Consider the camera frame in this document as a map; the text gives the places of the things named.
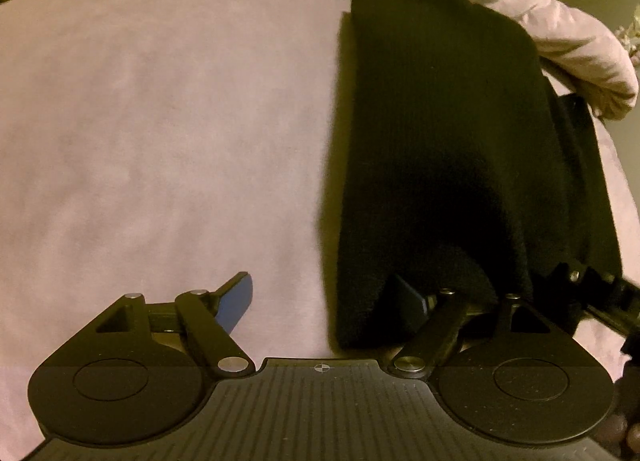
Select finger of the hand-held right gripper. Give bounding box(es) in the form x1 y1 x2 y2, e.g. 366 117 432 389
548 261 640 343

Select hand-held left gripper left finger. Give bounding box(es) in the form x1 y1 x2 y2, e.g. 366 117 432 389
49 271 257 378

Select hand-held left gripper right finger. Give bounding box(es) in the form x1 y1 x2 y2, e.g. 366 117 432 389
388 273 581 381

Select black knit sweater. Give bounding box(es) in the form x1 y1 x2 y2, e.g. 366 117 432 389
319 0 626 351

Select purple bed sheet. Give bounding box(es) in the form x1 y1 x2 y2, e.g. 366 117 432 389
0 0 640 442

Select wrapped flower bouquet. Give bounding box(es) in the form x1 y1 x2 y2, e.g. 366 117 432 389
615 16 640 64

